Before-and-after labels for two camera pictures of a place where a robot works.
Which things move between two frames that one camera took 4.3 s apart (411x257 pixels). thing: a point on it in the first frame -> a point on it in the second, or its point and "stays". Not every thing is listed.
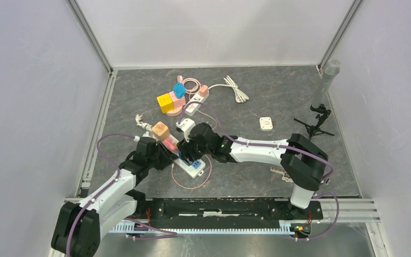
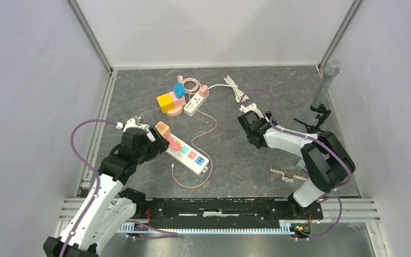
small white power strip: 191,108 stays
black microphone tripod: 312,130 stays
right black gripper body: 191,146 -> 268,114
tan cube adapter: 160,130 stays
